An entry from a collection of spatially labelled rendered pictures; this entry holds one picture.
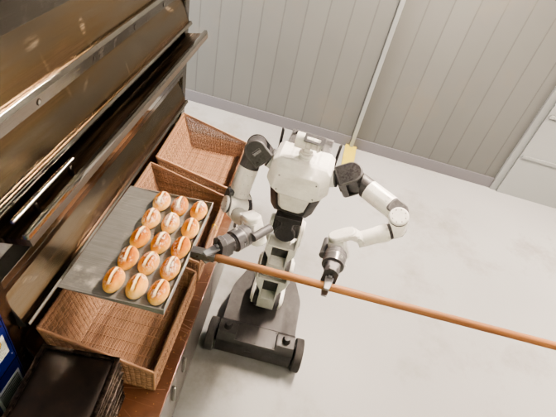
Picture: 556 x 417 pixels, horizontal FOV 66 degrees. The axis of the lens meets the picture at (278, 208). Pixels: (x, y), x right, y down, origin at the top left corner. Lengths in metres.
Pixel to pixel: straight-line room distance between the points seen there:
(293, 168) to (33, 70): 0.98
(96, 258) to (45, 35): 0.73
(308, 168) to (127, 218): 0.75
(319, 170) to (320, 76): 2.72
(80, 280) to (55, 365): 0.34
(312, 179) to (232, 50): 2.95
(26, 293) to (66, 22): 0.96
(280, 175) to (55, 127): 0.86
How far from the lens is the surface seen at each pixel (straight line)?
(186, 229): 1.67
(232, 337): 2.62
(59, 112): 1.71
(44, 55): 1.57
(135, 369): 1.91
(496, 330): 1.80
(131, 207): 1.82
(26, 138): 1.58
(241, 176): 1.91
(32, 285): 1.86
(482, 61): 4.43
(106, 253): 1.66
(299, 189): 1.84
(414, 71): 4.40
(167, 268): 1.54
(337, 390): 2.83
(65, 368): 1.77
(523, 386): 3.48
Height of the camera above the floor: 2.44
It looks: 41 degrees down
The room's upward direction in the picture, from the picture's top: 14 degrees clockwise
